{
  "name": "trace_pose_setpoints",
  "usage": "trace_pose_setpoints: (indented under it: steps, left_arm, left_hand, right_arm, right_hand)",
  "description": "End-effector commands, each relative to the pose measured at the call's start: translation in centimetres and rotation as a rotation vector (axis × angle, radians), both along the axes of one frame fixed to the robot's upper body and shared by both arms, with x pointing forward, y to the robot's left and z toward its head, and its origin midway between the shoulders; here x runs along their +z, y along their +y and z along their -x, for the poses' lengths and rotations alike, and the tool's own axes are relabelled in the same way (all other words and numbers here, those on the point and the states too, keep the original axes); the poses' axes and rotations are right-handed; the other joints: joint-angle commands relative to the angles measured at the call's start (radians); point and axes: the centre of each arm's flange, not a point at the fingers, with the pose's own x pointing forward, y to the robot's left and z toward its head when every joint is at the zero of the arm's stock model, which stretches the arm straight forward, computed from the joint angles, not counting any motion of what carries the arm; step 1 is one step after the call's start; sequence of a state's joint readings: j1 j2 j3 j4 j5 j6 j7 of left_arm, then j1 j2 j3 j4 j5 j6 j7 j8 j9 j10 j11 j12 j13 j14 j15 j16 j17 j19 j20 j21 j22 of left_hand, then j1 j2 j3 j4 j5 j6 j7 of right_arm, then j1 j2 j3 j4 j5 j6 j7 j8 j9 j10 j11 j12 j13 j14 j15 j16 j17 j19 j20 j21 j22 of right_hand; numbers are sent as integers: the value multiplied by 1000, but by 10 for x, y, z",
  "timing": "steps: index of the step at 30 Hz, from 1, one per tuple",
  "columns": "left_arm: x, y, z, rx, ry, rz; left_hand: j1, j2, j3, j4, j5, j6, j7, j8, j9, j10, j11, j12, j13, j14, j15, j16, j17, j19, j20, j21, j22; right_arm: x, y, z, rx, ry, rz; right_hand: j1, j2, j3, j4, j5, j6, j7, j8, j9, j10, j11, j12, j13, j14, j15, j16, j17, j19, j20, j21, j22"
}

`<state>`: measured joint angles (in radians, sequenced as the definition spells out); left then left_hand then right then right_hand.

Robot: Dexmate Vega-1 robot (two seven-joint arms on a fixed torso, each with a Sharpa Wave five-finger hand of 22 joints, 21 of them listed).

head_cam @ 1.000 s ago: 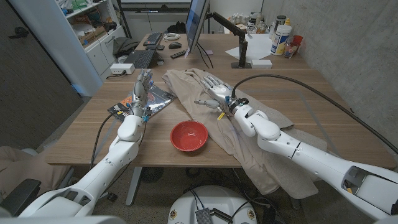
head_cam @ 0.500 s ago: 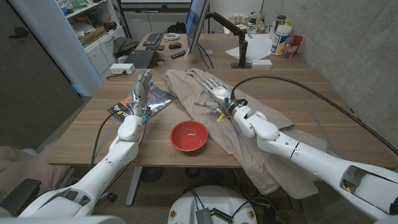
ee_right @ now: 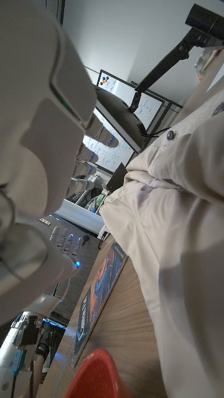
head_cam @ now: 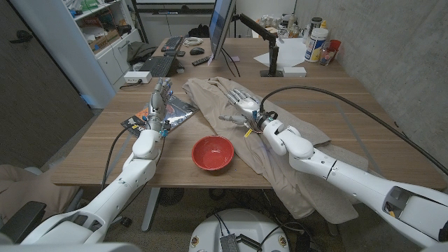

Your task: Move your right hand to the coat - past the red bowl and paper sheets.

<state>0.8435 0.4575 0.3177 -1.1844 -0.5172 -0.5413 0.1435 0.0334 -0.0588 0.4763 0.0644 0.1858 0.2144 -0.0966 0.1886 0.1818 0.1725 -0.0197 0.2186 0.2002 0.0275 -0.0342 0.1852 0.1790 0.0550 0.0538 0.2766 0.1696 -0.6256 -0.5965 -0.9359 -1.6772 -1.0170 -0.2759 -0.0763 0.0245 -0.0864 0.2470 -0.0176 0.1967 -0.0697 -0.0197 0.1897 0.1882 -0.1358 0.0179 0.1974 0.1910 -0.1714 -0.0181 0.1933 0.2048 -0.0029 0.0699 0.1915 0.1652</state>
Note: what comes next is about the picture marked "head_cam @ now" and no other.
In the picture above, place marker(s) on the white wipes canister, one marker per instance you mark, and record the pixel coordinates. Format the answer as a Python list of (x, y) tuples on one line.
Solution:
[(316, 45)]

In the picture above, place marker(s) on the black bag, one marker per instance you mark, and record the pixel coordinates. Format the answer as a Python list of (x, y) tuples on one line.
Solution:
[(199, 31)]

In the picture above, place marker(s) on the olive green jacket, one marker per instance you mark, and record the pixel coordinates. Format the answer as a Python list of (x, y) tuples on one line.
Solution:
[(140, 50)]

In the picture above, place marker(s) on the yellow bottle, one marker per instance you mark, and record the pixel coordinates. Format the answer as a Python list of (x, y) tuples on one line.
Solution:
[(323, 24)]

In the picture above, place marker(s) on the red cup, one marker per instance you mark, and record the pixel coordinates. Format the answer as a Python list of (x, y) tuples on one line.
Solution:
[(335, 45)]

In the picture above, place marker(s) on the cardboard box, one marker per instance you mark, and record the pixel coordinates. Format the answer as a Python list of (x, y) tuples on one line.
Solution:
[(103, 40)]

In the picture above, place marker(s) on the dark lidded bottle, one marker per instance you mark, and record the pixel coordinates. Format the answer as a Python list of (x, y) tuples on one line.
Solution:
[(315, 24)]

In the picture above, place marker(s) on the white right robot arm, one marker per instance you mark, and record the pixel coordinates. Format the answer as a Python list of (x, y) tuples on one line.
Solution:
[(357, 182)]

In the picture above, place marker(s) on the beige coat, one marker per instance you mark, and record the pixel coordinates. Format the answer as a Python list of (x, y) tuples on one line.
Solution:
[(213, 105)]

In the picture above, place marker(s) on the black remote control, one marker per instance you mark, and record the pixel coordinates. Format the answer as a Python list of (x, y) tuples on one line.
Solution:
[(201, 61)]

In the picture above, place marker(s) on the white power box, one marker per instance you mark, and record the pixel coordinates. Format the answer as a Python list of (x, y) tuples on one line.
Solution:
[(137, 77)]

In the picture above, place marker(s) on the pink sticky note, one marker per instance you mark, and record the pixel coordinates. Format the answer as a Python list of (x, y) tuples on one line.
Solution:
[(234, 59)]

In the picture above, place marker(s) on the small black device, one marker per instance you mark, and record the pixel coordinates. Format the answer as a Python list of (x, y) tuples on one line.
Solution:
[(170, 53)]

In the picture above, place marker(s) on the white paper sheet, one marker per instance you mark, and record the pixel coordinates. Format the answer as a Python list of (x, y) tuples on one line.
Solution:
[(288, 52)]

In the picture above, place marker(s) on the black keyboard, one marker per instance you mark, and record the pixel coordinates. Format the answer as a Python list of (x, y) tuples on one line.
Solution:
[(172, 43), (159, 66)]

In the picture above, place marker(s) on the computer monitor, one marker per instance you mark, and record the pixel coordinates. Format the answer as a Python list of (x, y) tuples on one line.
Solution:
[(220, 24)]

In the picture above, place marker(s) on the white shelf cabinet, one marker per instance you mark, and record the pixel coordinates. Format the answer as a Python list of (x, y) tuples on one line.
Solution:
[(70, 52)]

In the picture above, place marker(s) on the black chair armrest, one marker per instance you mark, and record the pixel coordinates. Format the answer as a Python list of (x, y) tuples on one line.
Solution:
[(22, 218)]

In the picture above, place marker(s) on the flat white box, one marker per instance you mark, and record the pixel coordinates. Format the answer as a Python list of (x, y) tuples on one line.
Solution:
[(294, 71)]

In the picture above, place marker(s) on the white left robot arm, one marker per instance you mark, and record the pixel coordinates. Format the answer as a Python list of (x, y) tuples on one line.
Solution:
[(112, 196)]

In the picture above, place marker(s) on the black computer mouse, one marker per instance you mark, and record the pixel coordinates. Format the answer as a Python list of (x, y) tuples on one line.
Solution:
[(197, 51)]

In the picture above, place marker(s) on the person's beige trousers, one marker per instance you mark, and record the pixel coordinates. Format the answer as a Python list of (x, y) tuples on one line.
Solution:
[(31, 189)]

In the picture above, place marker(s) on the clear glass cup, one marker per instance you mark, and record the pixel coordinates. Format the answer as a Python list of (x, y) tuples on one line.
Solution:
[(327, 56)]

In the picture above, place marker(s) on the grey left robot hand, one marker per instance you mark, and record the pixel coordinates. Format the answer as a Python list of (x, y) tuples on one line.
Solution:
[(157, 106)]

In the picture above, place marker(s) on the white table leg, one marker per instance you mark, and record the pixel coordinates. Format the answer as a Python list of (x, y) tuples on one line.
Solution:
[(150, 210)]

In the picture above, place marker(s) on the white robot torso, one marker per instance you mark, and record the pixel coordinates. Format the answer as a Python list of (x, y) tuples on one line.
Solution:
[(239, 227)]

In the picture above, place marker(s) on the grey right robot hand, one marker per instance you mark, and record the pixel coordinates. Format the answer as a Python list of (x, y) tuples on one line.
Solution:
[(249, 106)]

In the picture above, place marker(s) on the red bowl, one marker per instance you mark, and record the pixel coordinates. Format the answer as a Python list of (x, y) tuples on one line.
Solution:
[(213, 153)]

